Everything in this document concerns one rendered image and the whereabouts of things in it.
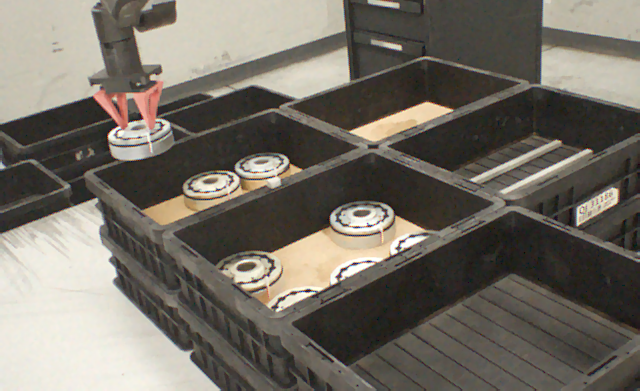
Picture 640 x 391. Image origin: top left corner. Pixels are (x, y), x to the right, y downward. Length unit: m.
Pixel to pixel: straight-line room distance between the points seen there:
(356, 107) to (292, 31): 3.38
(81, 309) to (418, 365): 0.69
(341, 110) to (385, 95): 0.12
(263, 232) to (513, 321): 0.40
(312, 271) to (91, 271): 0.54
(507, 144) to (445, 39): 1.28
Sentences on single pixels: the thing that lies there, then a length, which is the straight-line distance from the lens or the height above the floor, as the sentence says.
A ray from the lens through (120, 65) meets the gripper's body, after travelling 1.29.
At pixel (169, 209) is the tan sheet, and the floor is 0.83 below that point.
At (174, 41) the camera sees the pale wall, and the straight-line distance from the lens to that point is 4.59.
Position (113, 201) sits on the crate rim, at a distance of 1.29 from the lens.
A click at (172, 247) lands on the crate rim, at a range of 1.12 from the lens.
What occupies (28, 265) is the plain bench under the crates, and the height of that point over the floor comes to 0.70.
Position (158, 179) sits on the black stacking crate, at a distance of 1.46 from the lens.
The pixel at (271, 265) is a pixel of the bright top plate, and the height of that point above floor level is 0.86.
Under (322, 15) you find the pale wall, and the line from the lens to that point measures 5.16.
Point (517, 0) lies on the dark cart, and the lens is 3.06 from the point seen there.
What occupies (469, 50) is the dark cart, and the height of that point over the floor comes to 0.61.
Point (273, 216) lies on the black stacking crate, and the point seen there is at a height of 0.89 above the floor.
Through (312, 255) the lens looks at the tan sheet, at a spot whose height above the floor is 0.83.
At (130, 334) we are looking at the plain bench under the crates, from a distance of 1.37.
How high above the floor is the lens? 1.46
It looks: 26 degrees down
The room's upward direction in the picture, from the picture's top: 7 degrees counter-clockwise
